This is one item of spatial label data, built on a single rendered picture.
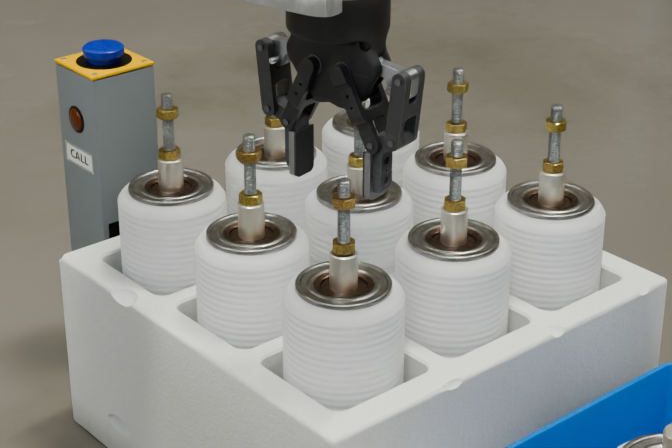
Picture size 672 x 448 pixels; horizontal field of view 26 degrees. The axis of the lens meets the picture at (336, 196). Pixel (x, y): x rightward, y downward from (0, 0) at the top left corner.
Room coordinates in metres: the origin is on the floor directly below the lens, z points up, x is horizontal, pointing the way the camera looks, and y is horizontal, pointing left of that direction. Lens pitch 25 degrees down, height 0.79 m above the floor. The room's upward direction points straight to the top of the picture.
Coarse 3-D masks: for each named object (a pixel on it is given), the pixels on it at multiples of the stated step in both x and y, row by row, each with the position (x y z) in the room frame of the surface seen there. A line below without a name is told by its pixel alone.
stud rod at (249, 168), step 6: (246, 138) 1.08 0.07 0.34; (252, 138) 1.08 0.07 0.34; (246, 144) 1.08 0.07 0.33; (252, 144) 1.08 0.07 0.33; (246, 150) 1.08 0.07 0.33; (252, 150) 1.08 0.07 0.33; (246, 168) 1.08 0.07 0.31; (252, 168) 1.08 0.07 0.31; (246, 174) 1.08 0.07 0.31; (252, 174) 1.08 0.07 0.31; (246, 180) 1.08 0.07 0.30; (252, 180) 1.08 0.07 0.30; (246, 186) 1.08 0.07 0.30; (252, 186) 1.08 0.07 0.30; (246, 192) 1.08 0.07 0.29; (252, 192) 1.08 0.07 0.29
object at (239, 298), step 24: (216, 264) 1.04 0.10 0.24; (240, 264) 1.04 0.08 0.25; (264, 264) 1.04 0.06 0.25; (288, 264) 1.04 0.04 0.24; (216, 288) 1.04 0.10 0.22; (240, 288) 1.03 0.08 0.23; (264, 288) 1.03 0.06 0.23; (216, 312) 1.04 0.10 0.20; (240, 312) 1.03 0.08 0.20; (264, 312) 1.04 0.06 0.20; (240, 336) 1.03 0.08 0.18; (264, 336) 1.04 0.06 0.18
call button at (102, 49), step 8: (96, 40) 1.35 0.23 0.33; (104, 40) 1.35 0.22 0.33; (112, 40) 1.35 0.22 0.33; (88, 48) 1.32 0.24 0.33; (96, 48) 1.32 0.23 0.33; (104, 48) 1.32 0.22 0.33; (112, 48) 1.32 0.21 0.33; (120, 48) 1.33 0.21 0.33; (88, 56) 1.32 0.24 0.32; (96, 56) 1.31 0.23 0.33; (104, 56) 1.31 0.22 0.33; (112, 56) 1.32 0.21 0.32; (120, 56) 1.33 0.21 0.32; (96, 64) 1.32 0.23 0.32; (104, 64) 1.32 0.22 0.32
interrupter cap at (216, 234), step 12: (228, 216) 1.11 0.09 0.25; (264, 216) 1.11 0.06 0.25; (276, 216) 1.11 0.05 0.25; (216, 228) 1.09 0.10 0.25; (228, 228) 1.09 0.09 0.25; (276, 228) 1.09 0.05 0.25; (288, 228) 1.09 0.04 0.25; (216, 240) 1.06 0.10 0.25; (228, 240) 1.07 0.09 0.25; (240, 240) 1.07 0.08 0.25; (264, 240) 1.07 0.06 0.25; (276, 240) 1.06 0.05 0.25; (288, 240) 1.06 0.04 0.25; (228, 252) 1.05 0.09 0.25; (240, 252) 1.04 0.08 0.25; (252, 252) 1.04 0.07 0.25; (264, 252) 1.05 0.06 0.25
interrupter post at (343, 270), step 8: (336, 256) 0.98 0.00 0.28; (344, 256) 0.98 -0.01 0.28; (352, 256) 0.98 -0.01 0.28; (336, 264) 0.98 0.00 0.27; (344, 264) 0.98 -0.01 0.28; (352, 264) 0.98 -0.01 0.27; (336, 272) 0.98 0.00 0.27; (344, 272) 0.98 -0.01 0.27; (352, 272) 0.98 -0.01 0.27; (336, 280) 0.98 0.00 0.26; (344, 280) 0.98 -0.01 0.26; (352, 280) 0.98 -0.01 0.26; (336, 288) 0.98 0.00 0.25; (344, 288) 0.98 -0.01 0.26; (352, 288) 0.98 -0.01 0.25
